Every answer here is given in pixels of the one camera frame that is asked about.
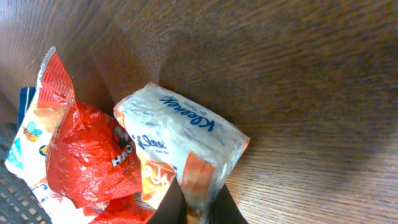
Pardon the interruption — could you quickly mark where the yellow snack bag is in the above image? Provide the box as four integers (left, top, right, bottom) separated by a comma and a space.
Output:
5, 86, 96, 223

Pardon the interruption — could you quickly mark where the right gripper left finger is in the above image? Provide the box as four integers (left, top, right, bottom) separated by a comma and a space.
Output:
147, 179, 187, 224

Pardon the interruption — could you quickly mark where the grey plastic mesh basket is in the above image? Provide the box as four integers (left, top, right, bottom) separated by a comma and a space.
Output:
1, 123, 51, 224

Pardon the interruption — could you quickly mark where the orange Kleenex tissue pack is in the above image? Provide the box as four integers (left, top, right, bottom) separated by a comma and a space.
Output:
114, 82, 250, 223

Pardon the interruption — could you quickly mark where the red candy packet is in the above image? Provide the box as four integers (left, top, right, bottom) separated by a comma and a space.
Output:
34, 47, 153, 223

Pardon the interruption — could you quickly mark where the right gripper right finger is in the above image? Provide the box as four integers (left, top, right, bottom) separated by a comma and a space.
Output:
207, 184, 248, 224

